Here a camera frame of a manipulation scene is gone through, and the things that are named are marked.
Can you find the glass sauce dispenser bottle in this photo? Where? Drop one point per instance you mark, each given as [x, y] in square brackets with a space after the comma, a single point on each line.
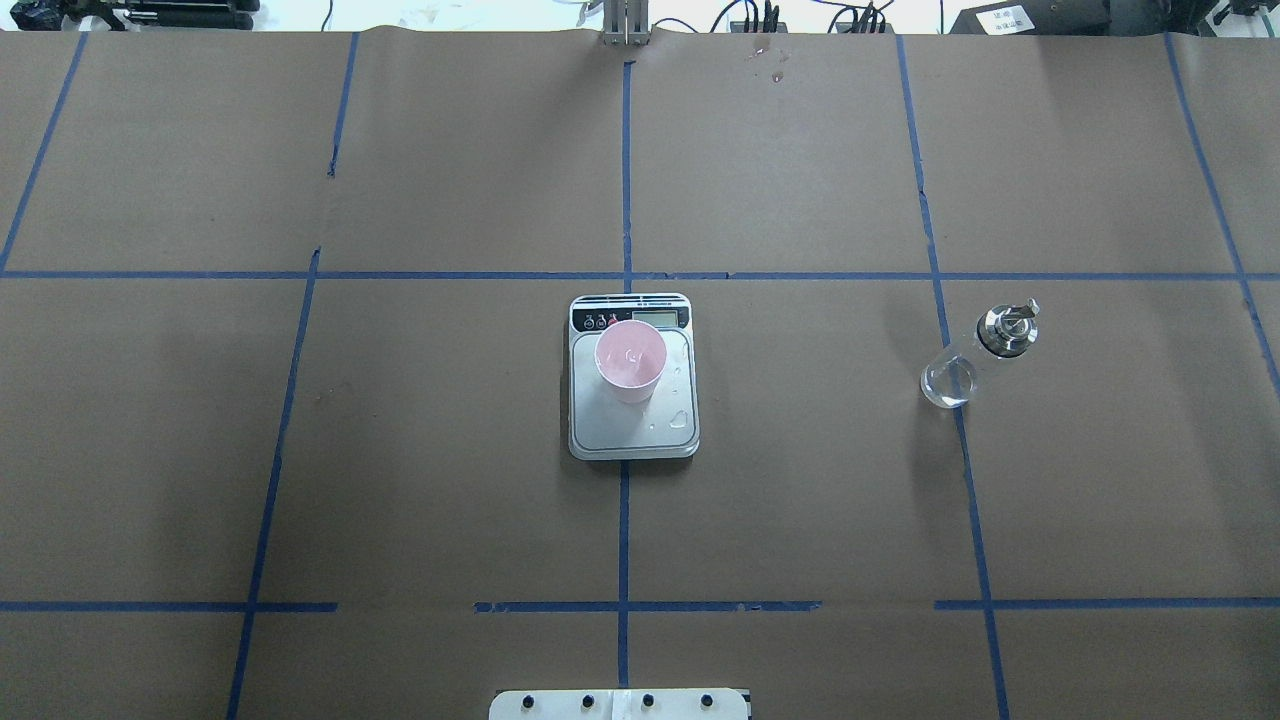
[999, 337]

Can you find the aluminium frame post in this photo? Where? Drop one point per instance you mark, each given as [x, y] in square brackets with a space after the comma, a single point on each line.
[626, 23]

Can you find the silver digital kitchen scale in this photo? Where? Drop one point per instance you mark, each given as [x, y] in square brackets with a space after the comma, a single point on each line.
[601, 427]

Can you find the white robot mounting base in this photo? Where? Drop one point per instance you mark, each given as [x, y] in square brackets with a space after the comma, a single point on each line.
[623, 703]

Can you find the pink paper cup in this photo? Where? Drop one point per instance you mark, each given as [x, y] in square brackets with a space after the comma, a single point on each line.
[631, 357]

